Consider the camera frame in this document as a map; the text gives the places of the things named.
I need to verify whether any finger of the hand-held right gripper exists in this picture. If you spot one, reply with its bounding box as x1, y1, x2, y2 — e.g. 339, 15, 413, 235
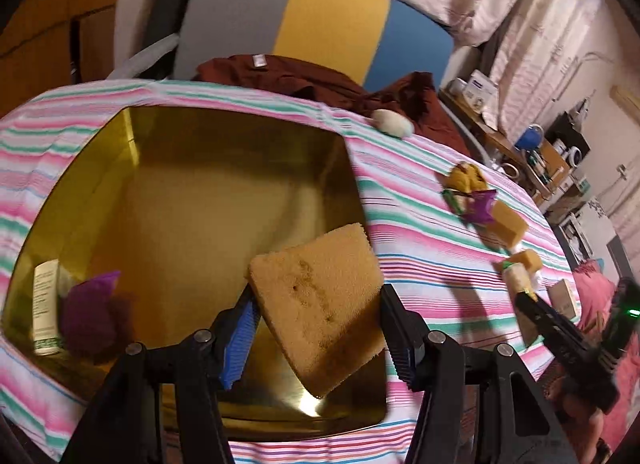
514, 291, 593, 362

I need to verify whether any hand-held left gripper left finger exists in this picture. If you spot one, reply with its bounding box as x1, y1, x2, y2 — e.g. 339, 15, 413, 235
60, 286, 262, 464

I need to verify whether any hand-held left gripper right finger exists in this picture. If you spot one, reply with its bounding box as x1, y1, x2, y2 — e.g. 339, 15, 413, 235
379, 285, 581, 464

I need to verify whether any pale yellow snack packet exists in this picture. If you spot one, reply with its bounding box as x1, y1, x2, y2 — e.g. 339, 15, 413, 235
502, 261, 545, 349

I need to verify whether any yellow sponge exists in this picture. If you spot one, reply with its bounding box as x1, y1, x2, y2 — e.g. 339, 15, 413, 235
487, 201, 530, 252
502, 250, 543, 275
248, 223, 387, 399

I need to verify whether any purple snack packet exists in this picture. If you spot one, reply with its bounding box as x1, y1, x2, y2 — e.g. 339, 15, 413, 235
60, 271, 133, 357
460, 190, 498, 225

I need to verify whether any gold tin box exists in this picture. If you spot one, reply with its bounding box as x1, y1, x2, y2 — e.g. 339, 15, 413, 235
2, 106, 388, 442

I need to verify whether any person's right forearm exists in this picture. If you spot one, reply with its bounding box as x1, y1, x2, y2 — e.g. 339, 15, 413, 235
552, 379, 613, 464

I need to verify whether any cream box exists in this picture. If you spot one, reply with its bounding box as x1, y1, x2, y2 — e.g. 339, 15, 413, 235
546, 279, 578, 319

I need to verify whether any pink cushion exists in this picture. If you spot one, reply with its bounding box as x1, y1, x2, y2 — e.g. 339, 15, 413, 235
572, 259, 640, 445

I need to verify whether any striped bed sheet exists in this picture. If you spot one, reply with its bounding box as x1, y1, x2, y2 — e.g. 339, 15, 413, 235
0, 78, 583, 464

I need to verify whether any green snack packet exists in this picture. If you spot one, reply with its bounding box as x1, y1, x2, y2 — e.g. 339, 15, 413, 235
442, 189, 468, 215

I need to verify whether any cardboard box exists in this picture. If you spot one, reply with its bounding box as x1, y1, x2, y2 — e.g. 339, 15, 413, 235
532, 141, 571, 189

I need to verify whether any yellow crumpled wrapper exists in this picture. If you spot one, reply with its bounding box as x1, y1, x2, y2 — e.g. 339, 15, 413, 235
447, 163, 488, 195

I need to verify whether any wooden desk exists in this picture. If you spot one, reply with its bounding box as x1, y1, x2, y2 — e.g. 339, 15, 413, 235
440, 78, 571, 207

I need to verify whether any blue mug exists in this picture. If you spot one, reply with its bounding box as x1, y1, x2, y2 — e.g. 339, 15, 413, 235
515, 124, 545, 151

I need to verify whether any white tube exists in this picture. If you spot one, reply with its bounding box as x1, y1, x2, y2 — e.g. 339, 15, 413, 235
31, 260, 63, 356

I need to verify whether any white wrapped bun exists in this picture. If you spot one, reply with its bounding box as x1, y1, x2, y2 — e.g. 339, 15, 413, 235
371, 108, 415, 139

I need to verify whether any air conditioner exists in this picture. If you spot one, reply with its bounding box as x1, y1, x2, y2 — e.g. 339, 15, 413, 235
610, 85, 640, 112

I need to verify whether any white and blue box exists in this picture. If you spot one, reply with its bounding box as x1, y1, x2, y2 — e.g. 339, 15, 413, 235
462, 70, 500, 112

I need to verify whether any dark red garment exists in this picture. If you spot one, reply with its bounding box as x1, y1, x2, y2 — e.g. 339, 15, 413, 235
195, 54, 471, 155

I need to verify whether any grey yellow blue chair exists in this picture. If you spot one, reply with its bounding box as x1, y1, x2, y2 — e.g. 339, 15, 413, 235
172, 0, 456, 94

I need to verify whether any wooden wardrobe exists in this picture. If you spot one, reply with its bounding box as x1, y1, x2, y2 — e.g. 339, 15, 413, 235
0, 0, 128, 117

